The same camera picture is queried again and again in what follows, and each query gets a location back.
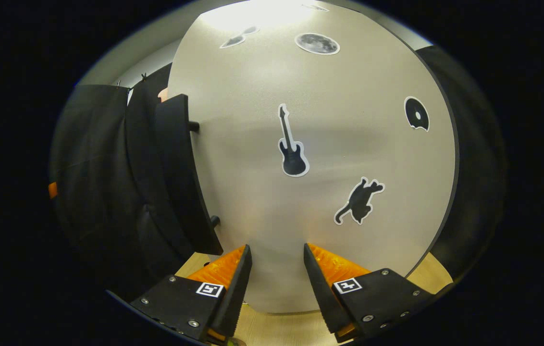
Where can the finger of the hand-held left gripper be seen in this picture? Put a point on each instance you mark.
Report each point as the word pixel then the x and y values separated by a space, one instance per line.
pixel 53 190

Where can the black backdrop cloth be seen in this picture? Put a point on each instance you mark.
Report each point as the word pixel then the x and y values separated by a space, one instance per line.
pixel 99 168

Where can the white cabinet door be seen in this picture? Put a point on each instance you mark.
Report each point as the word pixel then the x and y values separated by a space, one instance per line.
pixel 349 120

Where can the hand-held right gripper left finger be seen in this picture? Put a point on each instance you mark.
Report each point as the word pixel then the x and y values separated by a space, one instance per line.
pixel 236 293

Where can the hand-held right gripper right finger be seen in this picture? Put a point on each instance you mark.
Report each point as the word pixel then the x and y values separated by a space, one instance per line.
pixel 322 293

